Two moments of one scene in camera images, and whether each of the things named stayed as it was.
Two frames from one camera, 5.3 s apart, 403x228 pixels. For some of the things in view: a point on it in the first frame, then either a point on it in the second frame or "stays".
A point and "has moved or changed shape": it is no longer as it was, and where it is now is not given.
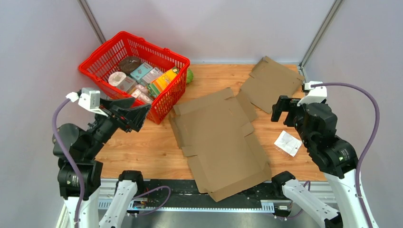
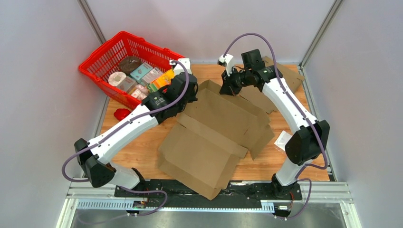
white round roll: [116, 78] stays
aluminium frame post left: [91, 18] stays
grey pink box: [127, 84] stays
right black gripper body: [294, 115] -> [236, 80]
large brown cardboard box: [212, 131] has moved or changed shape
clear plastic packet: [288, 144] stays
